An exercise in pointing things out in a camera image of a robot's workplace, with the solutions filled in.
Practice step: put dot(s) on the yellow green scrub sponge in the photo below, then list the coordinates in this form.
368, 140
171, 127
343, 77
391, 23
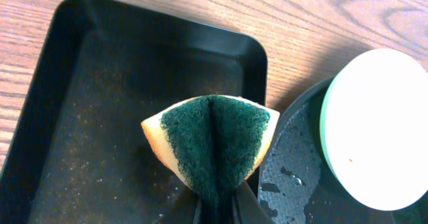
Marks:
212, 143

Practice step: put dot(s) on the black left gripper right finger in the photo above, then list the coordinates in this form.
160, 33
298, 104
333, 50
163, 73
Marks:
245, 207

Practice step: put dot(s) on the mint green plate rear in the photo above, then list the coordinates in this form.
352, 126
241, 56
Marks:
373, 129

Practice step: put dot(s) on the rectangular black tray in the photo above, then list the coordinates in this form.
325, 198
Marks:
79, 154

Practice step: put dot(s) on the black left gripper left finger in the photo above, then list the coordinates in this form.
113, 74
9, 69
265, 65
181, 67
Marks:
187, 210

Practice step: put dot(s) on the round black tray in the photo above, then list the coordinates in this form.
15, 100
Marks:
295, 183

